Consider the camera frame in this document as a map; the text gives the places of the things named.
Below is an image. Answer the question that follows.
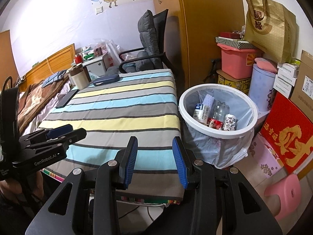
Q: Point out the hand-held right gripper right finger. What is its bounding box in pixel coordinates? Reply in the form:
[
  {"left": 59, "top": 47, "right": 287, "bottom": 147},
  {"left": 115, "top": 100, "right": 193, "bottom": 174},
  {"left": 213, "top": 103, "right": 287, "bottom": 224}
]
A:
[{"left": 172, "top": 136, "right": 284, "bottom": 235}]

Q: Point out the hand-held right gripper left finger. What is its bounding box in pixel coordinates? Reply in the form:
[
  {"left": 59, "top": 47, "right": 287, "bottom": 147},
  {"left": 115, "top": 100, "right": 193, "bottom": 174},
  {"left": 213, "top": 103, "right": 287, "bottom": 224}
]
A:
[{"left": 24, "top": 136, "right": 139, "bottom": 235}]

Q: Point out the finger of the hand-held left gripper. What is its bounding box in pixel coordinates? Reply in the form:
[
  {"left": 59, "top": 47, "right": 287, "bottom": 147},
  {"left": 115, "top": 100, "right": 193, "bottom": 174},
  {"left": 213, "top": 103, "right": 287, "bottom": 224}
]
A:
[
  {"left": 26, "top": 128, "right": 87, "bottom": 156},
  {"left": 18, "top": 124, "right": 74, "bottom": 148}
]

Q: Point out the translucent plastic bin liner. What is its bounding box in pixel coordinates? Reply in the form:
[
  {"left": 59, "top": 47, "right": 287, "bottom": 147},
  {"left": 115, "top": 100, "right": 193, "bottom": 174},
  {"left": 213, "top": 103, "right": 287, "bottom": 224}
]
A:
[{"left": 181, "top": 87, "right": 256, "bottom": 169}]

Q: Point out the white round trash bin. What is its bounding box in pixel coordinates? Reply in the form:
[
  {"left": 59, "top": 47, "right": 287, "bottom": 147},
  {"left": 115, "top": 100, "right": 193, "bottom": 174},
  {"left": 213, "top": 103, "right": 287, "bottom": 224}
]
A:
[{"left": 178, "top": 84, "right": 258, "bottom": 169}]

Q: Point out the clear bottle with red label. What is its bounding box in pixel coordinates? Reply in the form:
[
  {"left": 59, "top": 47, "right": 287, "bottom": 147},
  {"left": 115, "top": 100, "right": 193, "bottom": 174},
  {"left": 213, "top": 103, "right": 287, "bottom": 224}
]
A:
[{"left": 207, "top": 101, "right": 230, "bottom": 130}]

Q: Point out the pale purple foam roll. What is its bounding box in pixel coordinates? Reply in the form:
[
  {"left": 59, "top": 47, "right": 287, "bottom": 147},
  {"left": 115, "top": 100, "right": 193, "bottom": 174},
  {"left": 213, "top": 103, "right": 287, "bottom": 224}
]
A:
[{"left": 202, "top": 93, "right": 216, "bottom": 110}]

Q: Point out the black tablet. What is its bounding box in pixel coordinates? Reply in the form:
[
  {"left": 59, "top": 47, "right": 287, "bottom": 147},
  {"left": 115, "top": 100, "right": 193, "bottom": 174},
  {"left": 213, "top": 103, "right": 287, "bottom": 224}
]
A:
[{"left": 55, "top": 89, "right": 79, "bottom": 109}]

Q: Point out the brown blanket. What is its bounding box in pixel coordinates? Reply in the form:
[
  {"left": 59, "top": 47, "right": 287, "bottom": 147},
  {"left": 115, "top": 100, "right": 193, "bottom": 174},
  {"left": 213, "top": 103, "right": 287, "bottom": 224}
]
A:
[{"left": 17, "top": 77, "right": 71, "bottom": 135}]

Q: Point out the colourful striped mat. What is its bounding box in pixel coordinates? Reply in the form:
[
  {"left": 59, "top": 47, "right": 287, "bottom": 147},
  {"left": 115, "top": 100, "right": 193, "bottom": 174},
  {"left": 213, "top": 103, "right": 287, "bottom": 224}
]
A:
[{"left": 44, "top": 169, "right": 183, "bottom": 205}]

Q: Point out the blue folded cloth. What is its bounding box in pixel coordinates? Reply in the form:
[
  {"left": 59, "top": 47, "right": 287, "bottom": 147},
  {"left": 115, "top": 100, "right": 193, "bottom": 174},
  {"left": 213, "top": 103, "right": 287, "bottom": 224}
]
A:
[{"left": 41, "top": 70, "right": 69, "bottom": 89}]

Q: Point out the beige jug with brown lid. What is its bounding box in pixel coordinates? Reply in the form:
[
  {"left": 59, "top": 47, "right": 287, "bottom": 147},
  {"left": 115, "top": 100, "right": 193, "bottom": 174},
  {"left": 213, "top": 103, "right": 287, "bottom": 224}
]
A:
[{"left": 68, "top": 63, "right": 91, "bottom": 90}]

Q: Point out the striped tablecloth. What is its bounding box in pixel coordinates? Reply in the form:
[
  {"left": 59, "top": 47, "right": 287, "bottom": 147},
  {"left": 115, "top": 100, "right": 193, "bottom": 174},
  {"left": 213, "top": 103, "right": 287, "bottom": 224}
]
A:
[{"left": 37, "top": 69, "right": 185, "bottom": 201}]

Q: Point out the dark blue case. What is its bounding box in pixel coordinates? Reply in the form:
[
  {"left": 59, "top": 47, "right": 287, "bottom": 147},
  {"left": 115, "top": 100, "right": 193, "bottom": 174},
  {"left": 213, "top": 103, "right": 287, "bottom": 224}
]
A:
[{"left": 93, "top": 73, "right": 120, "bottom": 86}]

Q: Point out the wooden headboard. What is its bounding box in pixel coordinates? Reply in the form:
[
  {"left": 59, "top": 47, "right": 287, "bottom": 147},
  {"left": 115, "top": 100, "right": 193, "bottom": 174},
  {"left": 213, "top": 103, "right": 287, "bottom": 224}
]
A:
[{"left": 18, "top": 43, "right": 76, "bottom": 91}]

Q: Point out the white nightstand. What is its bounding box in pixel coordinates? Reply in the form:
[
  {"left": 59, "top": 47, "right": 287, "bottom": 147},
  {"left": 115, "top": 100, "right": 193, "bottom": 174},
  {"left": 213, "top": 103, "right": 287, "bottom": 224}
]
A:
[{"left": 71, "top": 52, "right": 115, "bottom": 79}]

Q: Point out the pink floral box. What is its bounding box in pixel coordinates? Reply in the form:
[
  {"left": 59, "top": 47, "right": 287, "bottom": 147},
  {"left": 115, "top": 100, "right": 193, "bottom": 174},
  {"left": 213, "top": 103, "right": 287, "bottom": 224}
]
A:
[{"left": 248, "top": 133, "right": 285, "bottom": 178}]

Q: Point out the wooden door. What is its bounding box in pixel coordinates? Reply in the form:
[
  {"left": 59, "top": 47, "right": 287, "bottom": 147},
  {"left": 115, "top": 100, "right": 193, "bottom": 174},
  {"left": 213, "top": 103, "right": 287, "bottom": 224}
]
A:
[{"left": 0, "top": 30, "right": 19, "bottom": 89}]

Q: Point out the yellow floral box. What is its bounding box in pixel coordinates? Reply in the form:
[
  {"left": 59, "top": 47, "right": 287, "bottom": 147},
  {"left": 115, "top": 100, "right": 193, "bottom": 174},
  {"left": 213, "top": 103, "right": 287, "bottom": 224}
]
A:
[{"left": 216, "top": 70, "right": 251, "bottom": 95}]

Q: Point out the white plastic bag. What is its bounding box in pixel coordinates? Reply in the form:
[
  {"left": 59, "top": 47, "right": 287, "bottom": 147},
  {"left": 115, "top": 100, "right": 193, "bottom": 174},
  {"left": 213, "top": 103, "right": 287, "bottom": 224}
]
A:
[{"left": 105, "top": 40, "right": 123, "bottom": 66}]

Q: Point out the large white box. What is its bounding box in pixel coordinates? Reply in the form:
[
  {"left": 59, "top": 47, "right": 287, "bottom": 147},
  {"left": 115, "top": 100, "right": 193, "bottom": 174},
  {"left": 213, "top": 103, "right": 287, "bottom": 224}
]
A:
[{"left": 254, "top": 109, "right": 271, "bottom": 123}]

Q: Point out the pink plastic stool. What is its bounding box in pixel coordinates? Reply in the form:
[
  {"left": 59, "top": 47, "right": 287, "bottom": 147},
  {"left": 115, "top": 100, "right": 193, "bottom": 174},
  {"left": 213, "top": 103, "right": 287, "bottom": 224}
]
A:
[{"left": 264, "top": 174, "right": 302, "bottom": 221}]

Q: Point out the light blue cylindrical container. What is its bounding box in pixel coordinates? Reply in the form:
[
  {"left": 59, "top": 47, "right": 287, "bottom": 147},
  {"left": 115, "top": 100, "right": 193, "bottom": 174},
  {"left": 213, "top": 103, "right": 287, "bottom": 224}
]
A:
[{"left": 248, "top": 64, "right": 278, "bottom": 112}]

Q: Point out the red box with gold print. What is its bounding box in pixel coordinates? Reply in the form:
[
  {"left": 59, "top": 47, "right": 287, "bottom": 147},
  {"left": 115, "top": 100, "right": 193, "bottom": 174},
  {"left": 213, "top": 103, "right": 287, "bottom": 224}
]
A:
[{"left": 259, "top": 92, "right": 313, "bottom": 175}]

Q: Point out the pink plastic tub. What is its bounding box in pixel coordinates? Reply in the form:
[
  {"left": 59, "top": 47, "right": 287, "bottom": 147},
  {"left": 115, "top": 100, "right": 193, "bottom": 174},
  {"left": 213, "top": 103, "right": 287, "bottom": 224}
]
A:
[{"left": 217, "top": 43, "right": 263, "bottom": 80}]

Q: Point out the pink oval lid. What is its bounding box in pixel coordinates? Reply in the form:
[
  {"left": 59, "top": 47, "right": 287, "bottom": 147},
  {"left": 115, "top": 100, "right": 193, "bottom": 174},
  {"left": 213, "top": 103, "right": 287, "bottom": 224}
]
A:
[{"left": 254, "top": 57, "right": 279, "bottom": 73}]

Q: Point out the green striped flat box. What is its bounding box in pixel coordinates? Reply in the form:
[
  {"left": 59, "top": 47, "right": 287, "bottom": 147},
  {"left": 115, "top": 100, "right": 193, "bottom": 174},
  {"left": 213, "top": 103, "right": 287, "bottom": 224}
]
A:
[{"left": 215, "top": 36, "right": 258, "bottom": 49}]

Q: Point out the grey chair cushion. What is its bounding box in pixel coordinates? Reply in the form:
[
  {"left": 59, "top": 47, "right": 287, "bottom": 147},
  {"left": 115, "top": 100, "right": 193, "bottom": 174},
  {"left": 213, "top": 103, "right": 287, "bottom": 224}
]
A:
[{"left": 135, "top": 10, "right": 164, "bottom": 71}]

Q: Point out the black office chair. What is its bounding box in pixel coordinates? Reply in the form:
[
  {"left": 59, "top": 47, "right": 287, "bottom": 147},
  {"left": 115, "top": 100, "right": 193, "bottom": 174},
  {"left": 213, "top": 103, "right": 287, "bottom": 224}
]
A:
[{"left": 119, "top": 9, "right": 172, "bottom": 74}]

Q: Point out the wooden wardrobe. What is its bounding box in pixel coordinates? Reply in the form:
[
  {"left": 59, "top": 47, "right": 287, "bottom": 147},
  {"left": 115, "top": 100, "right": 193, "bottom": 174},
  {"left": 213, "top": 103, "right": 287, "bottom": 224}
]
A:
[{"left": 150, "top": 0, "right": 245, "bottom": 90}]

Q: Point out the dark red box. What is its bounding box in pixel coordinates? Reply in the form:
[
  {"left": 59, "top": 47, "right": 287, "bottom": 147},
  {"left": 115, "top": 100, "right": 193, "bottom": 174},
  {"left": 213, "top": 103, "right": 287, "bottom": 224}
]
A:
[{"left": 219, "top": 31, "right": 245, "bottom": 40}]

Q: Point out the brown cardboard box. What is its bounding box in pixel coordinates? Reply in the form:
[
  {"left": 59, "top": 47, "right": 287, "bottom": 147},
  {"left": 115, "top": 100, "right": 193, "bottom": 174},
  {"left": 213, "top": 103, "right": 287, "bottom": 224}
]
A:
[{"left": 290, "top": 50, "right": 313, "bottom": 114}]

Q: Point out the gold paper bag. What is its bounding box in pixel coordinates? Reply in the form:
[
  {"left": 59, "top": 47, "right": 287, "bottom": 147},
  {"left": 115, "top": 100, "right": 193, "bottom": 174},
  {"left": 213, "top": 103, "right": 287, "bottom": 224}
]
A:
[{"left": 244, "top": 0, "right": 297, "bottom": 64}]

